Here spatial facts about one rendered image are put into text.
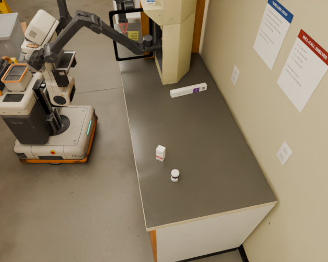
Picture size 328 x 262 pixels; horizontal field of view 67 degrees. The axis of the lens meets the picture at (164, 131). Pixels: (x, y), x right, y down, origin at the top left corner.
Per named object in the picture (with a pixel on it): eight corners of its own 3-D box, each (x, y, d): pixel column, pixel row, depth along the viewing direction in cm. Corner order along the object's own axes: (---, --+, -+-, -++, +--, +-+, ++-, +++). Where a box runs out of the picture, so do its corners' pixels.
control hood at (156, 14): (153, 2, 174) (153, -13, 167) (163, 25, 154) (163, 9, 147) (137, 4, 173) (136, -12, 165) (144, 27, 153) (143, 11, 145)
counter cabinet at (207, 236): (176, 88, 331) (180, 22, 262) (236, 250, 203) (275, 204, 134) (125, 94, 322) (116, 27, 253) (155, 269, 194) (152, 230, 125)
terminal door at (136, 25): (153, 56, 206) (151, 7, 175) (116, 61, 201) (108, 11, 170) (152, 55, 206) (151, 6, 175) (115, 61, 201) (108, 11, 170)
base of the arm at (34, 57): (32, 52, 169) (26, 62, 162) (39, 46, 166) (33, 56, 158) (43, 61, 175) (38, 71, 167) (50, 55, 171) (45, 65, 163)
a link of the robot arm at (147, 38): (134, 45, 181) (136, 54, 178) (134, 34, 171) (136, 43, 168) (150, 43, 183) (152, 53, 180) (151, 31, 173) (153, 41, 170)
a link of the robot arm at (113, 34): (86, 16, 151) (88, 30, 147) (92, 10, 148) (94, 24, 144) (136, 47, 184) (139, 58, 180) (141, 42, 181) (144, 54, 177)
